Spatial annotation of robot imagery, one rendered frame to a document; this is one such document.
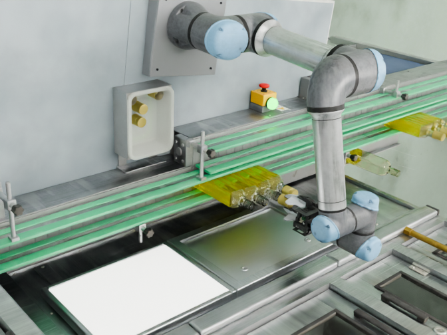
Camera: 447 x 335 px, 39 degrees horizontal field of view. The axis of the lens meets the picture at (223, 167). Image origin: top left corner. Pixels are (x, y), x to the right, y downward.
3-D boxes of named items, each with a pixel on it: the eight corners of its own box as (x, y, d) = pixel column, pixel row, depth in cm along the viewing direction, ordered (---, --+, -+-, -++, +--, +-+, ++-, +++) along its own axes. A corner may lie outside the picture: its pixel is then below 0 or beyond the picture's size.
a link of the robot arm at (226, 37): (190, 13, 185) (219, 24, 176) (225, 10, 193) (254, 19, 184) (188, 53, 191) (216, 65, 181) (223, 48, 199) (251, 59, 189)
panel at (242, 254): (41, 296, 175) (105, 363, 152) (40, 288, 174) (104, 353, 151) (269, 207, 230) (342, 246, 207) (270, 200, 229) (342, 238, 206)
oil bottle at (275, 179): (231, 175, 225) (273, 197, 211) (232, 160, 223) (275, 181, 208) (243, 171, 228) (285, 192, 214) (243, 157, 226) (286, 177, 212)
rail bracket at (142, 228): (121, 233, 200) (145, 251, 191) (120, 215, 198) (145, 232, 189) (132, 230, 203) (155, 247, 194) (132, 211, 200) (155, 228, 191)
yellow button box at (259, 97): (249, 108, 238) (262, 113, 233) (249, 88, 235) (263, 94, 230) (261, 104, 242) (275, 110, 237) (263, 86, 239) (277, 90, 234)
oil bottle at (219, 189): (193, 187, 214) (235, 211, 200) (193, 172, 212) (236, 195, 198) (205, 183, 218) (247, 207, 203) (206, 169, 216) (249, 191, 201)
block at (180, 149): (171, 161, 212) (184, 167, 208) (171, 135, 209) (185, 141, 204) (180, 158, 215) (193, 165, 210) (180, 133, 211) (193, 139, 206)
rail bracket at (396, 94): (377, 92, 270) (404, 101, 261) (380, 76, 267) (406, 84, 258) (382, 91, 272) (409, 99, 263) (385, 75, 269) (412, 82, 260)
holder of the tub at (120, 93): (114, 167, 206) (128, 175, 200) (112, 87, 194) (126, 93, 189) (157, 155, 216) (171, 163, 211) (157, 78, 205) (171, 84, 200)
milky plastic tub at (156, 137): (114, 153, 203) (129, 162, 197) (112, 87, 194) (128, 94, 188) (158, 141, 214) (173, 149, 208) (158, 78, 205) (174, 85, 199)
